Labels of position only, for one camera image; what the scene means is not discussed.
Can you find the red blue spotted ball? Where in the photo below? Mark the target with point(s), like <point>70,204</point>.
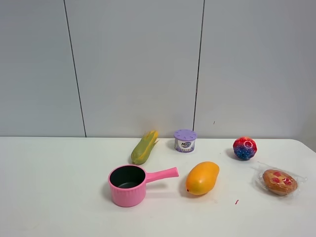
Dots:
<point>244,148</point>

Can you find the purple air freshener can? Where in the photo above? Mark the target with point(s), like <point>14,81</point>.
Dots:
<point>184,140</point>

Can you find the green yellow corn cob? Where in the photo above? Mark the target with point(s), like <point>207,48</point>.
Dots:
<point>142,151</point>

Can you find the pink toy saucepan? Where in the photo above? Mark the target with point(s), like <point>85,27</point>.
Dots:
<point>128,183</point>

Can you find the orange yellow mango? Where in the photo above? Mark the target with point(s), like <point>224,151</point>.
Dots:
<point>202,178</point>

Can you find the wrapped fruit tart pastry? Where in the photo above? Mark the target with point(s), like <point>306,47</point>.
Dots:
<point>281,184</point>

